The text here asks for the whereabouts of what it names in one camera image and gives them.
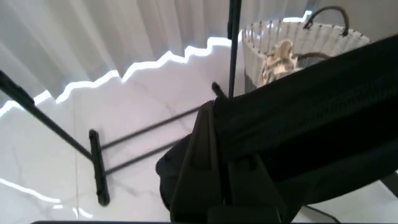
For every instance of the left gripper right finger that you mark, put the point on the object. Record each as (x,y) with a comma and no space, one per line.
(252,186)

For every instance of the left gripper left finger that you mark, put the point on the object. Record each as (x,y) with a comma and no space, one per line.
(196,174)

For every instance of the black clothes rack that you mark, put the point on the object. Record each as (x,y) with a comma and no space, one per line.
(99,168)

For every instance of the cream printed garment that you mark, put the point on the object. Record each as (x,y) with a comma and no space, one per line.
(280,62)

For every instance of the black short-sleeved shirt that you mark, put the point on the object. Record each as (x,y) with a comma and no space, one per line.
(311,118)

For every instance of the white laundry basket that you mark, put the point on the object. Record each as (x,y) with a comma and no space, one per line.
(314,37)

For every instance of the white curtain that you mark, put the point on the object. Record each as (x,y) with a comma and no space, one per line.
(93,37)

